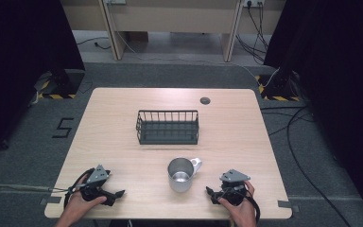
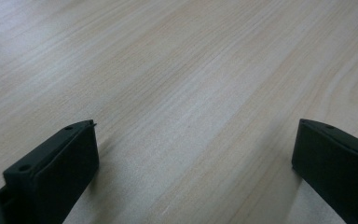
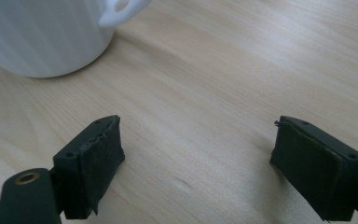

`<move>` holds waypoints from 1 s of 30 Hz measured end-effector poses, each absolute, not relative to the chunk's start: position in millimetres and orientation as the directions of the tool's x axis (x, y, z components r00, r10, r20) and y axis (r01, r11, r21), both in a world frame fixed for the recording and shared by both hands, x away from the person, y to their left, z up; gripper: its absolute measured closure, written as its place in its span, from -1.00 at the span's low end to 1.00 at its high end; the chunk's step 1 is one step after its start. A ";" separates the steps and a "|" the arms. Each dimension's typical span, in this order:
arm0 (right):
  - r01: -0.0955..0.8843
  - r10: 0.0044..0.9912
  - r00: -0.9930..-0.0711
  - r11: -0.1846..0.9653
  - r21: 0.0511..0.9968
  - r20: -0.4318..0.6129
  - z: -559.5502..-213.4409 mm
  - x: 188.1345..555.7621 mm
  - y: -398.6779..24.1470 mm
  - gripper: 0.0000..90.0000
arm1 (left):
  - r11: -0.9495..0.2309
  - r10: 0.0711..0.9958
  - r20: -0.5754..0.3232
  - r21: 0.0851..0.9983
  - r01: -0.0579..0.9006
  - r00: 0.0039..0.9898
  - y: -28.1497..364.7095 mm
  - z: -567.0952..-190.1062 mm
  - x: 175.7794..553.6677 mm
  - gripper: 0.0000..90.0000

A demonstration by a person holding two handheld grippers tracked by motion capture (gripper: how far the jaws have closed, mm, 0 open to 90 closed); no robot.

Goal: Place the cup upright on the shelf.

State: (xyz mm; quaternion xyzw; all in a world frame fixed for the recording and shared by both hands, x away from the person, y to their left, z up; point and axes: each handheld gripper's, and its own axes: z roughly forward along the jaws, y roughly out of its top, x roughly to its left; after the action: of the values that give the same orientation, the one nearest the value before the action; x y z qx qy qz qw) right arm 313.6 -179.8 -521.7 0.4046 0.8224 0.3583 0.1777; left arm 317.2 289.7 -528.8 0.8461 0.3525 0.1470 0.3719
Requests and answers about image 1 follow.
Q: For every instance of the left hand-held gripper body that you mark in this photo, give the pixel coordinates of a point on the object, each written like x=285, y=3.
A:
x=95, y=178

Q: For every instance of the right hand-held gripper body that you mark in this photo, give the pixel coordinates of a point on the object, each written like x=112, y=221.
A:
x=233, y=181

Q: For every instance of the person's right hand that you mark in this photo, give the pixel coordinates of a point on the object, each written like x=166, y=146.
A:
x=240, y=210

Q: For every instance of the person's left hand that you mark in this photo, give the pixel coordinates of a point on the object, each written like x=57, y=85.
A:
x=81, y=206

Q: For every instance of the silver metal cup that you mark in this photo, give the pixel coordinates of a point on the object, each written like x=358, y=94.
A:
x=181, y=176

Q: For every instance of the black stand base hazard tape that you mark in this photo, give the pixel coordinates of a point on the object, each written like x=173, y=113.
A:
x=279, y=86
x=63, y=82

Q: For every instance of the black curtain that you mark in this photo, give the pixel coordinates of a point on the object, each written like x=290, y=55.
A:
x=337, y=78
x=22, y=63

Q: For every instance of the beige wooden desk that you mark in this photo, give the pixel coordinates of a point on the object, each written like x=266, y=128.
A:
x=170, y=19

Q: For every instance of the white wall power socket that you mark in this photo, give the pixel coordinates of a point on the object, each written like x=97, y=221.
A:
x=254, y=3

